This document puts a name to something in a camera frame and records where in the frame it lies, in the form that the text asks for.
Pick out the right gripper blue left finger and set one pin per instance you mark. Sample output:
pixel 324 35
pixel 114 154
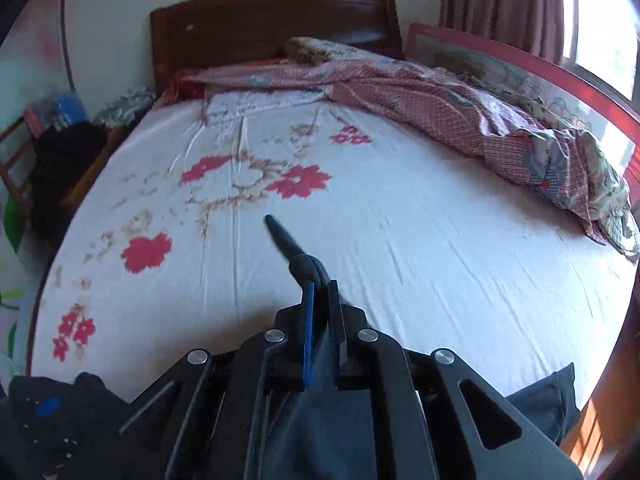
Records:
pixel 308 331

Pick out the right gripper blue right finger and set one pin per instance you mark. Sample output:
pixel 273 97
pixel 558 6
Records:
pixel 337 328

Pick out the dark navy sports pants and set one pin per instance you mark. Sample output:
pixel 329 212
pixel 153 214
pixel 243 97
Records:
pixel 244 414

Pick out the red pillow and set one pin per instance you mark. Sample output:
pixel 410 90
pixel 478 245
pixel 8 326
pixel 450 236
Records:
pixel 181 87

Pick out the dark red wooden headboard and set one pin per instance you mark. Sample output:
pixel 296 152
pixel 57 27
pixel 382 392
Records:
pixel 206 33

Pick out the pink patterned quilt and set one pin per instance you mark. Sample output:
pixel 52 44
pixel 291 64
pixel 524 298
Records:
pixel 517 136

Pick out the black clothes pile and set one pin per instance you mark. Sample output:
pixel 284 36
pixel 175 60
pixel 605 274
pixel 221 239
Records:
pixel 62 159

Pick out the blue and red items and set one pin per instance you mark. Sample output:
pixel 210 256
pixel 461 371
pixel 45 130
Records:
pixel 59 111

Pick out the wooden chair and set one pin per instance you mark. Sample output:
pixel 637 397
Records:
pixel 21 192

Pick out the purple curtain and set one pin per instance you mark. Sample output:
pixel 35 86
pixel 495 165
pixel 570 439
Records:
pixel 534 26

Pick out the floral sliding wardrobe door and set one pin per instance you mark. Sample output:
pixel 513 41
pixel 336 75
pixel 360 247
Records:
pixel 33 67

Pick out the pink bed guard rail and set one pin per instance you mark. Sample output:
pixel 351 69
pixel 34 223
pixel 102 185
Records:
pixel 565 94

